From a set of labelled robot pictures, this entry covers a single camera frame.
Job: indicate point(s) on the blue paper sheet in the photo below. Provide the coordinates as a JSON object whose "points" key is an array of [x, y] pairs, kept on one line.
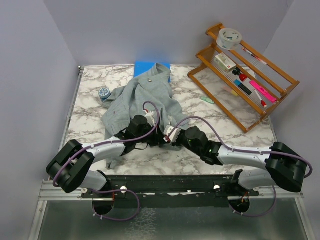
{"points": [[143, 68]]}

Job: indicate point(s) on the blue patterned round container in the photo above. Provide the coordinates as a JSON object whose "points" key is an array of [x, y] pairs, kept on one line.
{"points": [[104, 93]]}

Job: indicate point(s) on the aluminium frame rail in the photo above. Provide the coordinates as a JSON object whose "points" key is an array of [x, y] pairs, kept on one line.
{"points": [[274, 214]]}

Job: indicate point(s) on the red white marker pen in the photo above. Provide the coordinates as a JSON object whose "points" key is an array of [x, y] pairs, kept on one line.
{"points": [[262, 102]]}

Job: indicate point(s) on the blue black highlighter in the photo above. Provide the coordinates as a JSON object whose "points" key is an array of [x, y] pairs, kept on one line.
{"points": [[242, 87]]}

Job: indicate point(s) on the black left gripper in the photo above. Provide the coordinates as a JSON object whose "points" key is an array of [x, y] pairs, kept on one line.
{"points": [[158, 135]]}

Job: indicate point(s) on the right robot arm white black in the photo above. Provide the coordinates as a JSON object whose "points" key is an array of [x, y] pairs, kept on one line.
{"points": [[277, 165]]}

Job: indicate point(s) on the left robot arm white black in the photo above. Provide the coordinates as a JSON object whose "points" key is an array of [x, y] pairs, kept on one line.
{"points": [[70, 168]]}

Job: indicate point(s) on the white green small box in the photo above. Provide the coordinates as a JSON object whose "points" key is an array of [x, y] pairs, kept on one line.
{"points": [[225, 63]]}

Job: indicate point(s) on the grey zip-up jacket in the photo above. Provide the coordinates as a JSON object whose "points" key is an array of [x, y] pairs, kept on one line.
{"points": [[150, 89]]}

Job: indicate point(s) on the mint green eraser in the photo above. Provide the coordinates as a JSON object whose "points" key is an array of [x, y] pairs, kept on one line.
{"points": [[207, 100]]}

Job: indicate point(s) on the red pen on top shelf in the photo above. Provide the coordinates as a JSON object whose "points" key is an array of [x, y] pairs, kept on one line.
{"points": [[254, 56]]}

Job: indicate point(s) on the pink highlighter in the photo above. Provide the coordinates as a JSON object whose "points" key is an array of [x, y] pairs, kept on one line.
{"points": [[263, 91]]}

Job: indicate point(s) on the wooden two-tier rack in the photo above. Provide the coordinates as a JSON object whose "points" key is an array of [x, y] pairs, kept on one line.
{"points": [[242, 82]]}

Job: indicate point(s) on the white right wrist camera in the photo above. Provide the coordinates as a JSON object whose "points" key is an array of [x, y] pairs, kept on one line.
{"points": [[171, 134]]}

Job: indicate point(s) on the clear tape roll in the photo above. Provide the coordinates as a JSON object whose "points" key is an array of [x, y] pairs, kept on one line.
{"points": [[229, 39]]}

